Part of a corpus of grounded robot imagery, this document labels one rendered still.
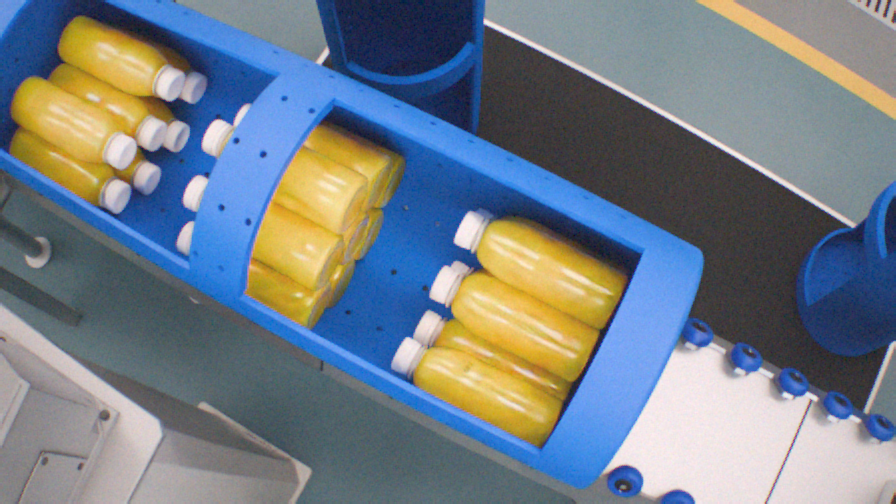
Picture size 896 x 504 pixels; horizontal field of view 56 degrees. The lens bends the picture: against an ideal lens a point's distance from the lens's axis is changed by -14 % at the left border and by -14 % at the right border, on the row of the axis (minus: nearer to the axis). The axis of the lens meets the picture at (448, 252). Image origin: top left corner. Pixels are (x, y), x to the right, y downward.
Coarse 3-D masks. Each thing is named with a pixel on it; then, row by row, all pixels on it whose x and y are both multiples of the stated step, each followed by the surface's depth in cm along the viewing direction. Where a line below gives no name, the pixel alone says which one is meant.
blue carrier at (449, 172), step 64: (0, 0) 96; (64, 0) 111; (128, 0) 99; (0, 64) 104; (192, 64) 117; (256, 64) 96; (0, 128) 111; (192, 128) 120; (256, 128) 91; (384, 128) 110; (448, 128) 97; (64, 192) 99; (256, 192) 90; (448, 192) 113; (512, 192) 108; (576, 192) 94; (192, 256) 94; (384, 256) 116; (448, 256) 115; (640, 256) 106; (256, 320) 98; (320, 320) 110; (384, 320) 112; (448, 320) 113; (640, 320) 85; (384, 384) 95; (576, 384) 111; (640, 384) 84; (512, 448) 93; (576, 448) 88
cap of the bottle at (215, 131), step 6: (216, 120) 99; (210, 126) 99; (216, 126) 99; (222, 126) 99; (228, 126) 99; (210, 132) 98; (216, 132) 98; (222, 132) 98; (204, 138) 99; (210, 138) 98; (216, 138) 98; (204, 144) 99; (210, 144) 99; (216, 144) 98; (204, 150) 100; (210, 150) 99
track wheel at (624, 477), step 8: (616, 472) 107; (624, 472) 106; (632, 472) 106; (640, 472) 107; (608, 480) 108; (616, 480) 107; (624, 480) 107; (632, 480) 106; (640, 480) 106; (616, 488) 108; (624, 488) 107; (632, 488) 107; (640, 488) 107; (624, 496) 108
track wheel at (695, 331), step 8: (688, 320) 112; (696, 320) 113; (688, 328) 111; (696, 328) 111; (704, 328) 112; (688, 336) 111; (696, 336) 110; (704, 336) 110; (712, 336) 111; (696, 344) 111; (704, 344) 111
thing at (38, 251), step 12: (0, 192) 187; (0, 204) 187; (0, 216) 188; (0, 228) 189; (12, 228) 195; (12, 240) 197; (24, 240) 202; (36, 240) 210; (24, 252) 206; (36, 252) 210; (48, 252) 215; (36, 264) 214
